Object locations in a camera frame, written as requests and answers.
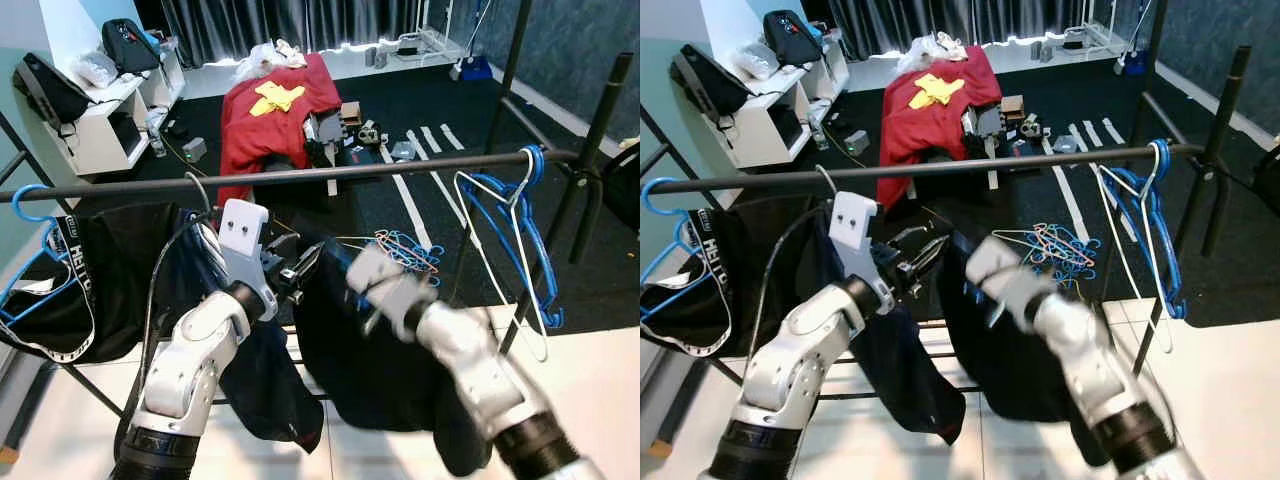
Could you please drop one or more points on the clear plastic bag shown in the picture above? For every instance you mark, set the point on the clear plastic bag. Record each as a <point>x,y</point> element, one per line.
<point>95,68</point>
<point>757,60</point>

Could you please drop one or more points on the navy knit sweater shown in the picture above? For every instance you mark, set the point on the navy knit sweater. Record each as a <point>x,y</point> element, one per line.
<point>1000,360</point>
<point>370,380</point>

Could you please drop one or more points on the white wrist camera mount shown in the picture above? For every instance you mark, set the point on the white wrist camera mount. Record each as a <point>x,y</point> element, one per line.
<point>1005,270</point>
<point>385,280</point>
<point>243,228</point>
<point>855,222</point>

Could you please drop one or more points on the small grey box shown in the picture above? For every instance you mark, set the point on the small grey box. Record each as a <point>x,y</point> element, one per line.
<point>857,143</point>
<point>194,150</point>

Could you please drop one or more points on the white shelf unit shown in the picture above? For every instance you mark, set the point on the white shelf unit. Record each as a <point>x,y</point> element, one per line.
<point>100,140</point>
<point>760,130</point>

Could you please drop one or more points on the black duffel bag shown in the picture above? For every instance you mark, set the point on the black duffel bag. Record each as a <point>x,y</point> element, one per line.
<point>622,190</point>
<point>1270,180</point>

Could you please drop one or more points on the dark pleated curtain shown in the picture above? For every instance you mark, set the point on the dark pleated curtain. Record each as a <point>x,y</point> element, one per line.
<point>260,25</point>
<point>950,20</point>

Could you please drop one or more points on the black garment white lettered band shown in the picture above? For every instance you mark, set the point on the black garment white lettered band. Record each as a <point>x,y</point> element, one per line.
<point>760,260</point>
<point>120,270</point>

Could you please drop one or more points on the small cardboard box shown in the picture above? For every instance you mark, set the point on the small cardboard box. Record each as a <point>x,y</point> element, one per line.
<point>351,113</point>
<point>1013,108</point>

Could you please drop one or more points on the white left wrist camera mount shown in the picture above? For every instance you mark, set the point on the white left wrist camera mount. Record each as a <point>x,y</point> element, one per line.
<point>243,228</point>
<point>855,222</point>

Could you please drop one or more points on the red flag with yellow star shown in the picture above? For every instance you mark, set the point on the red flag with yellow star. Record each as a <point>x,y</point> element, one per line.
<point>930,140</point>
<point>270,140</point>

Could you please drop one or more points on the flat black bag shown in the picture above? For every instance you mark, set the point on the flat black bag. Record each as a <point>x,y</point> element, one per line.
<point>50,90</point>
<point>712,82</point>

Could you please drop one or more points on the blue container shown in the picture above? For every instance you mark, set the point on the blue container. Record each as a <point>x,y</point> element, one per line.
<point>476,68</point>
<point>1135,63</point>

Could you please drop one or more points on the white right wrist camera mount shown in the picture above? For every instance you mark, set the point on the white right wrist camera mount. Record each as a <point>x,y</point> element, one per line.
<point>385,280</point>
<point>1005,270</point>

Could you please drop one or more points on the blue plastic hanger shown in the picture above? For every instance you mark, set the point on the blue plastic hanger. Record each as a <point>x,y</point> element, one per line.
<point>552,318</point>
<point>1177,305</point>
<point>1162,158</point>
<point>654,184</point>
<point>22,191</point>
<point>540,165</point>

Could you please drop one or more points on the black metal clothes rack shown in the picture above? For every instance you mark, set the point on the black metal clothes rack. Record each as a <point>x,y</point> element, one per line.
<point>400,167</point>
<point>1000,163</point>

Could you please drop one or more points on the black backpack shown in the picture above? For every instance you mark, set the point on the black backpack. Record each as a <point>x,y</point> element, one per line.
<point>128,45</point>
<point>792,38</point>

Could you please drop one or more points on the white plastic bag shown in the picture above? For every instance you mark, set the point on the white plastic bag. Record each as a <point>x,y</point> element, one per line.
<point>265,58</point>
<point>925,52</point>

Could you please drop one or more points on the heap of colourful hangers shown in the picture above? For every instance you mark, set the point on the heap of colourful hangers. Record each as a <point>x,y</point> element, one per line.
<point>400,255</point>
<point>1050,248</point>

